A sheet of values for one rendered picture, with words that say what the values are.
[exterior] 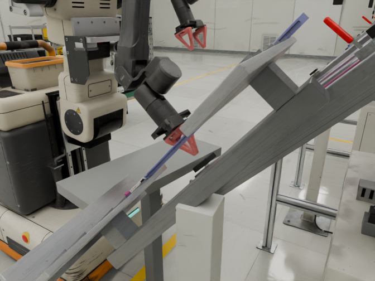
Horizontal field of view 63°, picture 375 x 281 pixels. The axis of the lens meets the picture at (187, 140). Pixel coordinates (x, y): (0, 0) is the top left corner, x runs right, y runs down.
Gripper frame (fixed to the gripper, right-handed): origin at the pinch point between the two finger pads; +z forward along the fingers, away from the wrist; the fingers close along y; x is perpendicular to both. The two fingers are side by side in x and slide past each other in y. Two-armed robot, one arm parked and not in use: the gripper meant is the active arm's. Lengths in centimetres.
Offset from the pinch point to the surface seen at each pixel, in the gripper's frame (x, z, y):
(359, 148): 8, 57, 146
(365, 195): -13, 39, 31
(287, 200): 29, 41, 71
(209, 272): -5.1, 17.2, -24.1
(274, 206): 36, 40, 71
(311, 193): 33, 54, 105
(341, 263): -9.2, 38.2, 2.7
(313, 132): -23.9, 12.0, 0.2
